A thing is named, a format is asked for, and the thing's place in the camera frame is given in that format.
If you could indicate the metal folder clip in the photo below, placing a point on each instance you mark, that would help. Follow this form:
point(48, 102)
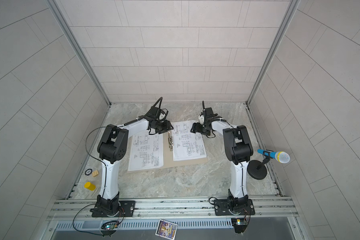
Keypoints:
point(170, 140)

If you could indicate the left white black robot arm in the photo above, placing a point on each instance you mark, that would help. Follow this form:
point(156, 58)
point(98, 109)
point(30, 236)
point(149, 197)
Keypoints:
point(112, 149)

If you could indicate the small wooden block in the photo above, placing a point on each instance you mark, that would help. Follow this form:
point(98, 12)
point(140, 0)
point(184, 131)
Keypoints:
point(95, 173)

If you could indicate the yellow cylinder block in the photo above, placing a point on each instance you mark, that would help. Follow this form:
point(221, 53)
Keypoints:
point(90, 186)

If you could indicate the aluminium mounting rail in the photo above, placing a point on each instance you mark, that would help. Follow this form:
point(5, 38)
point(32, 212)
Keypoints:
point(178, 208)

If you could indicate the colourful picture card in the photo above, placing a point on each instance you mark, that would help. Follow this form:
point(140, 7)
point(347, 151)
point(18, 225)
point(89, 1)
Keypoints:
point(166, 229)

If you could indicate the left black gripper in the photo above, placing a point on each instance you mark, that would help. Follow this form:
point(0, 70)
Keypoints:
point(166, 126)

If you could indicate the printed drawing sheet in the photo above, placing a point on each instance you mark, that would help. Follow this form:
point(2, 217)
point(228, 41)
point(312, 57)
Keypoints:
point(187, 145)
point(146, 152)

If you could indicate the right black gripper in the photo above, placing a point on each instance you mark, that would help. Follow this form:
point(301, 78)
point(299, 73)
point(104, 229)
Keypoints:
point(199, 129)

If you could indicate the left green circuit board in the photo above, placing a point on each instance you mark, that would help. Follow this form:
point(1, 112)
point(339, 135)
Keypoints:
point(109, 226)

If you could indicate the beige cardboard folder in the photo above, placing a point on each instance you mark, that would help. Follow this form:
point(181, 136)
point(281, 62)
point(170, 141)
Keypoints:
point(169, 159)

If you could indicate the blue yellow toy microphone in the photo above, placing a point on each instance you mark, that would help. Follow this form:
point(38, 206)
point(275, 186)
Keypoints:
point(281, 157)

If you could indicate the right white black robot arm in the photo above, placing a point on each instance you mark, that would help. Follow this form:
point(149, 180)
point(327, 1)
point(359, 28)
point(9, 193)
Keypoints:
point(238, 149)

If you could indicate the printed drawing sheet top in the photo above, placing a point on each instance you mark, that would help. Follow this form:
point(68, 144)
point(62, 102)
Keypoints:
point(146, 152)

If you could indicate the right circuit board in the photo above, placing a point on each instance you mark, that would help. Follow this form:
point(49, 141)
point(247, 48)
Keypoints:
point(239, 225)

